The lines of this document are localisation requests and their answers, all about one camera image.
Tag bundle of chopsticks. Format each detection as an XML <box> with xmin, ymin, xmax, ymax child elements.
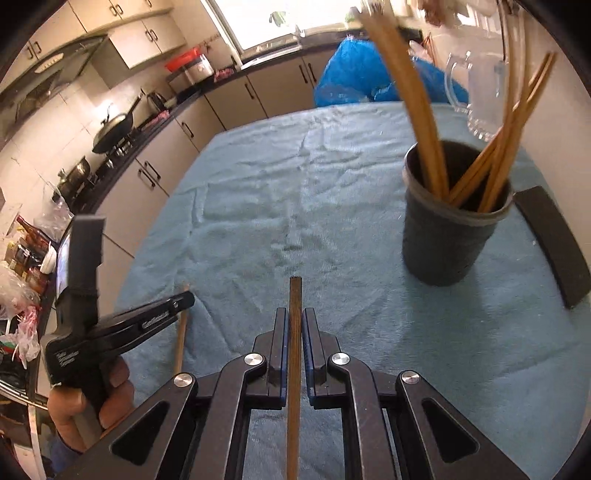
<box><xmin>351</xmin><ymin>7</ymin><xmax>558</xmax><ymax>213</ymax></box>

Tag black kitchen countertop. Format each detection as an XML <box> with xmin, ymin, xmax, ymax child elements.
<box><xmin>28</xmin><ymin>28</ymin><xmax>423</xmax><ymax>324</ymax></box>

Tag blue plastic bag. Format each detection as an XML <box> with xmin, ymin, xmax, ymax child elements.
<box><xmin>315</xmin><ymin>39</ymin><xmax>469</xmax><ymax>109</ymax></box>

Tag red plastic basin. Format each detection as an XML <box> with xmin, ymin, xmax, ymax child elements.
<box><xmin>165</xmin><ymin>50</ymin><xmax>200</xmax><ymax>72</ymax></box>

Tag blue towel table cover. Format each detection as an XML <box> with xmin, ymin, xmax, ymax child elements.
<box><xmin>111</xmin><ymin>102</ymin><xmax>587</xmax><ymax>480</ymax></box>

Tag metal pot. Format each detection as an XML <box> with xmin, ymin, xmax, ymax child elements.
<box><xmin>58</xmin><ymin>157</ymin><xmax>93</xmax><ymax>199</ymax></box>

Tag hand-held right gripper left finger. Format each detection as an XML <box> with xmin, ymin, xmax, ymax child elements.
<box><xmin>60</xmin><ymin>308</ymin><xmax>289</xmax><ymax>480</ymax></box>

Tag dark grey utensil cup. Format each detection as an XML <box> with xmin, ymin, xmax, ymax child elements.
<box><xmin>402</xmin><ymin>141</ymin><xmax>514</xmax><ymax>287</ymax></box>

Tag clear glass mug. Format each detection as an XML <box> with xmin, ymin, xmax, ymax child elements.
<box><xmin>444</xmin><ymin>50</ymin><xmax>509</xmax><ymax>141</ymax></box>

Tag black wok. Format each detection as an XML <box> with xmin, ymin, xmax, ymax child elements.
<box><xmin>91</xmin><ymin>95</ymin><xmax>143</xmax><ymax>154</ymax></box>

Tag crumpled clear plastic bags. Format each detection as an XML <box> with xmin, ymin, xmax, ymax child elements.
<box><xmin>0</xmin><ymin>265</ymin><xmax>43</xmax><ymax>366</ymax></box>

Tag stainless steel countertop appliance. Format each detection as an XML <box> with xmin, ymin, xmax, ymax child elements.
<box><xmin>178</xmin><ymin>55</ymin><xmax>215</xmax><ymax>86</ymax></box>

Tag range hood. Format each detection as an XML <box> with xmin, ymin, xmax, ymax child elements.
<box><xmin>0</xmin><ymin>36</ymin><xmax>109</xmax><ymax>148</ymax></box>

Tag gas stove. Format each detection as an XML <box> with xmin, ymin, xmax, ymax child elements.
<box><xmin>69</xmin><ymin>134</ymin><xmax>139</xmax><ymax>195</ymax></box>

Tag group of condiment bottles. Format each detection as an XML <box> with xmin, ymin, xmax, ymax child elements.
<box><xmin>0</xmin><ymin>215</ymin><xmax>52</xmax><ymax>296</ymax></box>

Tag person's left hand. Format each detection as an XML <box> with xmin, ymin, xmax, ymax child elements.
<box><xmin>46</xmin><ymin>357</ymin><xmax>134</xmax><ymax>453</ymax></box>

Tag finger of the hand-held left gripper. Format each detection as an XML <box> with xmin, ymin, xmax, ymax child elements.
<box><xmin>90</xmin><ymin>291</ymin><xmax>195</xmax><ymax>358</ymax></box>

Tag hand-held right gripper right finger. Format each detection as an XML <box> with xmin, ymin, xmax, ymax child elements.
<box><xmin>301</xmin><ymin>308</ymin><xmax>529</xmax><ymax>480</ymax></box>

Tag black smartphone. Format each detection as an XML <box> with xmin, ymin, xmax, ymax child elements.
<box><xmin>513</xmin><ymin>186</ymin><xmax>591</xmax><ymax>309</ymax></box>

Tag kitchen window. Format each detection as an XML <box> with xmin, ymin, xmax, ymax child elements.
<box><xmin>205</xmin><ymin>0</ymin><xmax>370</xmax><ymax>51</ymax></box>

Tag wooden chopstick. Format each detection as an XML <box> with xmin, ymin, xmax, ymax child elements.
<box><xmin>286</xmin><ymin>276</ymin><xmax>304</xmax><ymax>480</ymax></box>
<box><xmin>173</xmin><ymin>285</ymin><xmax>191</xmax><ymax>373</ymax></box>

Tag cream wall cabinets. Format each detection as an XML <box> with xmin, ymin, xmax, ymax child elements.
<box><xmin>9</xmin><ymin>0</ymin><xmax>188</xmax><ymax>88</ymax></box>

